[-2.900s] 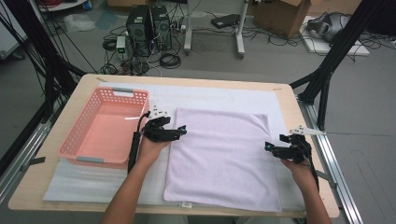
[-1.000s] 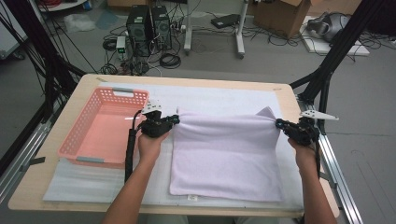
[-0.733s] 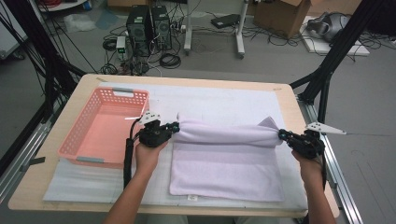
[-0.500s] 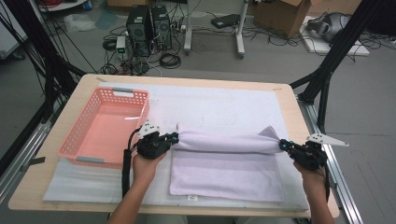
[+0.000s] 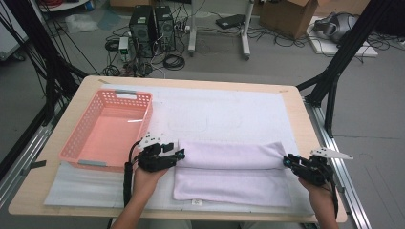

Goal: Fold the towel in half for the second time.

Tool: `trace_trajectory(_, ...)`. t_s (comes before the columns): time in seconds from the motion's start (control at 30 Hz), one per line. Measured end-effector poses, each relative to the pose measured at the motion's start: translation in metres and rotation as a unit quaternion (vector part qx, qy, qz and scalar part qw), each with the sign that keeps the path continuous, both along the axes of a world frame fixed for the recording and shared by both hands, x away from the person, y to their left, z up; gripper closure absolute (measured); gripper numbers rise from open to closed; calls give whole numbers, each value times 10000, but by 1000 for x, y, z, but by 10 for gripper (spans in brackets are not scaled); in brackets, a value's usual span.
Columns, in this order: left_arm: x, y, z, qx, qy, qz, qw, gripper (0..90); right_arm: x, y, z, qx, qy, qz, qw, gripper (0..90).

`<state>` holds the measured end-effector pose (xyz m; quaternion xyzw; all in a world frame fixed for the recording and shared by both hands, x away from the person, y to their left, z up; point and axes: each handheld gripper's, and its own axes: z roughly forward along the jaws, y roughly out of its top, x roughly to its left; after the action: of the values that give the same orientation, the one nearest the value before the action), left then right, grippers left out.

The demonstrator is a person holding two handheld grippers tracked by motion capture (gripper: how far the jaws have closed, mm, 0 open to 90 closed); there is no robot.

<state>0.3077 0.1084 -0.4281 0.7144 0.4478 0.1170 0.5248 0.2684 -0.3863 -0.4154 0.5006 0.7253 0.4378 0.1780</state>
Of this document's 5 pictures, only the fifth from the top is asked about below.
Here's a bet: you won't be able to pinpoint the person's grey trousers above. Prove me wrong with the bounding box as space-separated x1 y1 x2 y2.
111 219 307 229

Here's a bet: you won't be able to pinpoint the pink plastic basket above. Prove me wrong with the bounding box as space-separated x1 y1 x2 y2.
57 89 154 175

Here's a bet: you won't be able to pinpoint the grey metal bracket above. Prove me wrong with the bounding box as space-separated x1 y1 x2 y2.
332 177 346 194
20 159 48 177

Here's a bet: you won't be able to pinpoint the white grid mat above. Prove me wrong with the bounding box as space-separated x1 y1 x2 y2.
43 83 314 216

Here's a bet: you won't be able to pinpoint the small white power box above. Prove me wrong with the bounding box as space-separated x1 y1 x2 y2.
117 36 130 61

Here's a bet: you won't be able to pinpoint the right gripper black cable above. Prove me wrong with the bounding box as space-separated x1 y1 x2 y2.
324 177 340 220

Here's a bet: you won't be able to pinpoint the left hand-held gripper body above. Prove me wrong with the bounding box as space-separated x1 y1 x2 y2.
137 132 179 174

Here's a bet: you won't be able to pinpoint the black frame with cables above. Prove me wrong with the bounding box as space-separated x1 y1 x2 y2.
0 0 89 127

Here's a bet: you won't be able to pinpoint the person's right hand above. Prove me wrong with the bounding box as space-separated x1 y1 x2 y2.
297 177 333 208

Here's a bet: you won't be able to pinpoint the flat black box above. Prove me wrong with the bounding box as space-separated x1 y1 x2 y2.
215 13 246 31

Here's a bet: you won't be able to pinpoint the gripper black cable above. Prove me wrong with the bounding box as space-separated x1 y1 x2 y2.
123 139 142 208
324 177 340 220

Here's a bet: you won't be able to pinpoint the aluminium rail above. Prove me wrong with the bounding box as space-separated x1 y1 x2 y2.
0 104 63 208
304 99 372 229

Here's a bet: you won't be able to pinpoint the coiled black cable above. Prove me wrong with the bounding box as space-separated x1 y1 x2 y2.
162 53 186 72

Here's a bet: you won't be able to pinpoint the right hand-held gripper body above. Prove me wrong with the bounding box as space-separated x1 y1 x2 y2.
290 146 354 188

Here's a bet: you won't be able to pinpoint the white metal stand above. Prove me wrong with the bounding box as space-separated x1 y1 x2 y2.
187 0 256 61

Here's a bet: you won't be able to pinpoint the white cabinet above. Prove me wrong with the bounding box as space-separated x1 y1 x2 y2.
0 0 30 61

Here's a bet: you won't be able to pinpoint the clear plastic bag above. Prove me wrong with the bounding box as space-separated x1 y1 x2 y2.
65 12 99 34

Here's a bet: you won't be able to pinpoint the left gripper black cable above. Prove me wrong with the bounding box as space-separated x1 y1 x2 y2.
123 139 142 208

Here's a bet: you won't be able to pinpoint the large black computer tower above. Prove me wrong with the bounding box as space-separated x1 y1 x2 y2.
128 5 157 59

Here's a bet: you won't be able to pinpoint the lilac printed towel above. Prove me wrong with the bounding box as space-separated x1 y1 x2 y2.
172 140 292 208

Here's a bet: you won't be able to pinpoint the slim black computer tower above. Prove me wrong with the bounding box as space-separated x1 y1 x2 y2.
154 5 177 52

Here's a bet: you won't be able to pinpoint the person's left hand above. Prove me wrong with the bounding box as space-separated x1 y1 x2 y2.
132 166 169 199

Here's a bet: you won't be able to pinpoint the round white table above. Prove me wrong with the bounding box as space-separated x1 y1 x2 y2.
37 0 90 13

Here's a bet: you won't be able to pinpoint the brown cardboard box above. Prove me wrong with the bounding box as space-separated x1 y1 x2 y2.
259 0 319 40

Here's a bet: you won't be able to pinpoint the black frame strut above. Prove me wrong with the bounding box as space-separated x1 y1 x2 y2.
295 0 394 138

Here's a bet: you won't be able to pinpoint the white foam board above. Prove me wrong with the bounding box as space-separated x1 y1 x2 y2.
306 15 379 58

